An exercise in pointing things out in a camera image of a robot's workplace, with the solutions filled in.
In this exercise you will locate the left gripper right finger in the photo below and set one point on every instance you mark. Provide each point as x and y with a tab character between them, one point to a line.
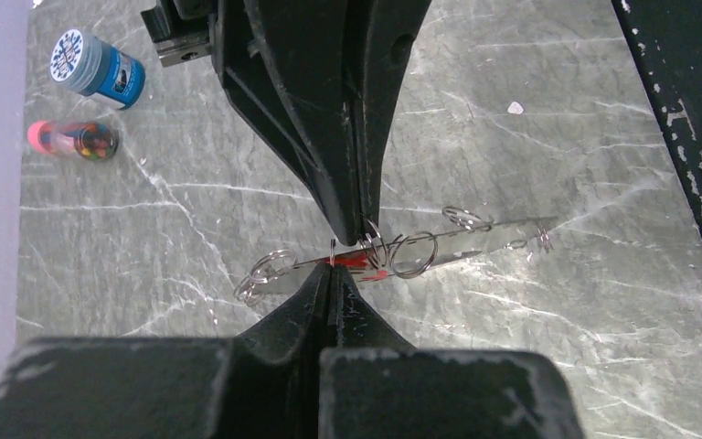
374	384

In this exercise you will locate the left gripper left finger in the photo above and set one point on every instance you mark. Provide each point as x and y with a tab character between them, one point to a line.
259	384

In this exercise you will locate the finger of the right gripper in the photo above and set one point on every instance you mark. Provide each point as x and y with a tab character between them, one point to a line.
280	64
378	39

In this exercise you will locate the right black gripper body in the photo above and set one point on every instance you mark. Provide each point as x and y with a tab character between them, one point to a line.
181	31

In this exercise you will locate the key with red tag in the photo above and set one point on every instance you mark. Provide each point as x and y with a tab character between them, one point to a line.
361	269

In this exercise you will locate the blue round tin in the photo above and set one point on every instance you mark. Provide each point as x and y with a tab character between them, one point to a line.
93	68

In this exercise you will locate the pink capped brown vial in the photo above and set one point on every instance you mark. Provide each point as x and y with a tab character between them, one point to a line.
91	140

